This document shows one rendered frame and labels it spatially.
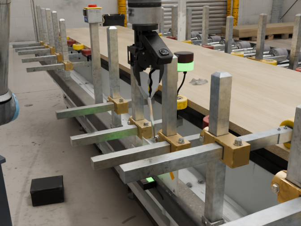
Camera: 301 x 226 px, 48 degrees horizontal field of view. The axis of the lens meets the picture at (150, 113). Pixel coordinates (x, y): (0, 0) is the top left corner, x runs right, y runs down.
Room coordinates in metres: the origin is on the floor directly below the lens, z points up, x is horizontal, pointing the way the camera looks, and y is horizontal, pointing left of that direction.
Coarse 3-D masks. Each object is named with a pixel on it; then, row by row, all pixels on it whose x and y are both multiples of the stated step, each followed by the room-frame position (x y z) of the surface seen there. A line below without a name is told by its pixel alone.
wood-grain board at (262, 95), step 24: (120, 48) 2.42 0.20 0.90; (192, 48) 2.37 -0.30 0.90; (192, 72) 1.68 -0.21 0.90; (240, 72) 1.67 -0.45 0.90; (264, 72) 1.66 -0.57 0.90; (288, 72) 1.65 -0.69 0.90; (192, 96) 1.28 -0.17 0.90; (240, 96) 1.27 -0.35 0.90; (264, 96) 1.27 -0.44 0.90; (288, 96) 1.26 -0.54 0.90; (240, 120) 1.02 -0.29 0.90; (264, 120) 1.02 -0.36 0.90
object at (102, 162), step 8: (192, 136) 0.99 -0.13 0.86; (152, 144) 0.94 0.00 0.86; (160, 144) 0.93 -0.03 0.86; (168, 144) 0.93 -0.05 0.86; (192, 144) 0.97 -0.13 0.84; (200, 144) 0.98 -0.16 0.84; (112, 152) 0.89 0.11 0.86; (120, 152) 0.88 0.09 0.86; (128, 152) 0.88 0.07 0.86; (136, 152) 0.89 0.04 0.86; (144, 152) 0.90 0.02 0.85; (152, 152) 0.91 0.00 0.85; (160, 152) 0.92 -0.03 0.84; (168, 152) 0.93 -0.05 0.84; (96, 160) 0.84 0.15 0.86; (104, 160) 0.85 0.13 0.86; (112, 160) 0.85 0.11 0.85; (120, 160) 0.87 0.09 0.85; (128, 160) 0.87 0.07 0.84; (136, 160) 0.89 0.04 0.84; (96, 168) 0.83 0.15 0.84; (104, 168) 0.84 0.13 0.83
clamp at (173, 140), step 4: (160, 132) 1.00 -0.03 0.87; (160, 136) 0.99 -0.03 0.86; (164, 136) 0.97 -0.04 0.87; (168, 136) 0.97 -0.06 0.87; (172, 136) 0.97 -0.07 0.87; (176, 136) 0.97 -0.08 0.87; (180, 136) 0.97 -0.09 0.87; (160, 140) 0.99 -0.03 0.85; (164, 140) 0.97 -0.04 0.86; (168, 140) 0.95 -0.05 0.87; (172, 140) 0.94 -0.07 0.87; (176, 140) 0.94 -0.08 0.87; (184, 140) 0.94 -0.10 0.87; (172, 144) 0.92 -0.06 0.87; (176, 144) 0.91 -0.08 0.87; (180, 144) 0.91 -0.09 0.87; (184, 144) 0.91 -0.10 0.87; (188, 144) 0.92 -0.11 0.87; (172, 148) 0.92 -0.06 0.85; (176, 148) 0.90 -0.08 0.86; (180, 148) 0.91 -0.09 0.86; (184, 148) 0.91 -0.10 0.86; (188, 148) 0.92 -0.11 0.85
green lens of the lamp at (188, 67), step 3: (180, 63) 0.99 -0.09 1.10; (189, 63) 0.99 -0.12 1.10; (192, 63) 1.00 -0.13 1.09; (177, 66) 0.99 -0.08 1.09; (180, 66) 0.99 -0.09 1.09; (183, 66) 0.98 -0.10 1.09; (186, 66) 0.99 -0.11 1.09; (189, 66) 0.99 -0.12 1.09; (192, 66) 1.00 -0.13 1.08; (177, 69) 0.99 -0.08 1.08; (180, 69) 0.99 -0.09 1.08; (183, 69) 0.98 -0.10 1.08; (186, 69) 0.99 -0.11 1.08; (189, 69) 0.99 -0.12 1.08; (192, 69) 1.00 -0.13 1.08
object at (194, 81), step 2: (194, 78) 1.48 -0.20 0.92; (200, 78) 1.47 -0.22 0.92; (192, 80) 1.48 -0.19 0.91; (194, 80) 1.48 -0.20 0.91; (196, 80) 1.48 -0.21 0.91; (198, 80) 1.47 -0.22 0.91; (200, 80) 1.47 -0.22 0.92; (202, 80) 1.47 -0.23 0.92; (204, 80) 1.48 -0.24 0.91; (206, 80) 1.48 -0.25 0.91; (190, 82) 1.48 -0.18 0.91; (192, 82) 1.47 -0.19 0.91; (194, 82) 1.45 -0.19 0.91; (196, 82) 1.45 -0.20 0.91; (198, 82) 1.45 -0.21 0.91; (200, 82) 1.45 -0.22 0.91; (202, 82) 1.46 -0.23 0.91; (204, 82) 1.46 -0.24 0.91; (206, 82) 1.48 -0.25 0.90; (192, 84) 1.45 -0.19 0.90; (194, 84) 1.44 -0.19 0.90; (196, 84) 1.44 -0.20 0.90
